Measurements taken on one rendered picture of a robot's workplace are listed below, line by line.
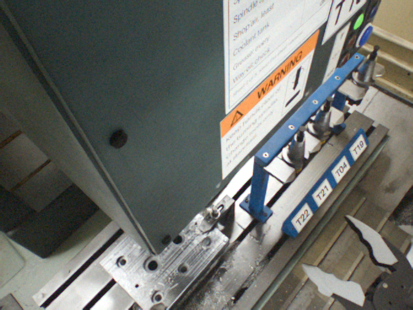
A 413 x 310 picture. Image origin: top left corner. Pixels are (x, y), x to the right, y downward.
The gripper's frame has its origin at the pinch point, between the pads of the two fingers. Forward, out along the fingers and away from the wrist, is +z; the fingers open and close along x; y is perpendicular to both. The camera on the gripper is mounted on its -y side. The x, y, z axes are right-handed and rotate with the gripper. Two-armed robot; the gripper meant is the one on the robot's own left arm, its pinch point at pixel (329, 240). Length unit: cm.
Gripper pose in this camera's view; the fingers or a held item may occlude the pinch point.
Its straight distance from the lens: 56.9
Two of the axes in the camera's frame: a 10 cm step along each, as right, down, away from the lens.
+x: 7.3, -6.0, 3.3
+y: 0.5, 5.2, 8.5
